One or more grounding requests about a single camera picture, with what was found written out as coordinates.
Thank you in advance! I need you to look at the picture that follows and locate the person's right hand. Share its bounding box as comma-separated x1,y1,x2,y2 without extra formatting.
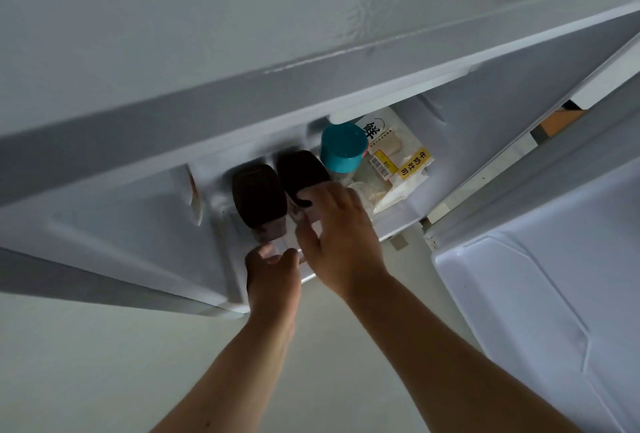
287,181,391,304

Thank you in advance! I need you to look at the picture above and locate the person's left hand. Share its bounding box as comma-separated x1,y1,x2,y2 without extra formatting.
244,244,304,319

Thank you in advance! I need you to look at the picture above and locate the dark brown capped bottle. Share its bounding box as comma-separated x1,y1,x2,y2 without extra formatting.
231,163,289,247
275,150,332,248

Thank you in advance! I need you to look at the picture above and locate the person's right forearm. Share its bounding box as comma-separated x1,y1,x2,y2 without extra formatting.
345,272,585,433

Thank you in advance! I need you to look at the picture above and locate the person's left forearm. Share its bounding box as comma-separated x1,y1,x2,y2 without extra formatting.
150,309,301,433

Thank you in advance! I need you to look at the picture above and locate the teal lidded jar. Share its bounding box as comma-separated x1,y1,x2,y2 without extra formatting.
319,123,369,184

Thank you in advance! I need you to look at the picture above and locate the clear bread packet yellow label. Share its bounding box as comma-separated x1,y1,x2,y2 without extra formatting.
348,106,436,216

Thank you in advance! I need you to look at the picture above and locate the white refrigerator door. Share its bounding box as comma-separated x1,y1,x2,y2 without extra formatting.
0,0,640,319

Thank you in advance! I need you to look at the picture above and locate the white refrigerator body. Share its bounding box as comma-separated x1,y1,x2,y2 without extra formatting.
422,33,640,433

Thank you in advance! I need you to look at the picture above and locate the brown wooden furniture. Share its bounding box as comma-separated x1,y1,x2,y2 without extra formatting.
539,109,588,138

